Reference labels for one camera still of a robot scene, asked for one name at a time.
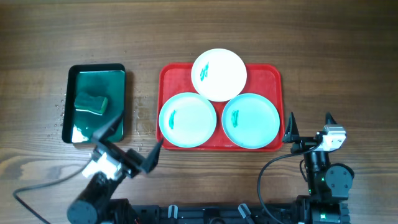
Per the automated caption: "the light blue plate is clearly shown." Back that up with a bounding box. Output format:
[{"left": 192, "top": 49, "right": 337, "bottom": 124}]
[
  {"left": 158, "top": 92, "right": 217, "bottom": 148},
  {"left": 221, "top": 93, "right": 280, "bottom": 149}
]

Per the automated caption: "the red plastic serving tray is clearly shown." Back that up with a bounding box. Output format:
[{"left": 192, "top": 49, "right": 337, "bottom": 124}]
[{"left": 157, "top": 63, "right": 285, "bottom": 152}]

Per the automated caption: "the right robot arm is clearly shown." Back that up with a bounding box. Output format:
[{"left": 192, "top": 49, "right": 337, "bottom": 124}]
[{"left": 282, "top": 113, "right": 354, "bottom": 224}]

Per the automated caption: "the white round plate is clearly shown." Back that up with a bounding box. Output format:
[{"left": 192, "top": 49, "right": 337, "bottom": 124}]
[{"left": 191, "top": 49, "right": 248, "bottom": 102}]

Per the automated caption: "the light blue plate right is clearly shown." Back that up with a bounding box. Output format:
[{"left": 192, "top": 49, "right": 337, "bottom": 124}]
[{"left": 221, "top": 93, "right": 280, "bottom": 149}]

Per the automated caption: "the black tray with green water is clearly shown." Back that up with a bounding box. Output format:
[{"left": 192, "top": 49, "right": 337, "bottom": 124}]
[{"left": 62, "top": 63, "right": 126, "bottom": 144}]

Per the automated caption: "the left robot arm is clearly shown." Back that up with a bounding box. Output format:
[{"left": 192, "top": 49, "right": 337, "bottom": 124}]
[{"left": 67, "top": 114, "right": 163, "bottom": 224}]

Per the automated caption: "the green dish sponge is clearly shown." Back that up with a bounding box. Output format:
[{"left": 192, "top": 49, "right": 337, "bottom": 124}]
[{"left": 74, "top": 92, "right": 109, "bottom": 116}]

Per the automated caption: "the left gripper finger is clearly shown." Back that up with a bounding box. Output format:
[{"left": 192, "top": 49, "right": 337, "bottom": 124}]
[
  {"left": 139, "top": 139, "right": 164, "bottom": 174},
  {"left": 91, "top": 112, "right": 124, "bottom": 146}
]

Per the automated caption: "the light blue plate left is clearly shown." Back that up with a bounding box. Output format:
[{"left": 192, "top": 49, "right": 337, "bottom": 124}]
[{"left": 158, "top": 92, "right": 217, "bottom": 148}]

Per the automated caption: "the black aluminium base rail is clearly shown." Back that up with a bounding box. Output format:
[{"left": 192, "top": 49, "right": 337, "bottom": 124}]
[{"left": 132, "top": 203, "right": 292, "bottom": 224}]

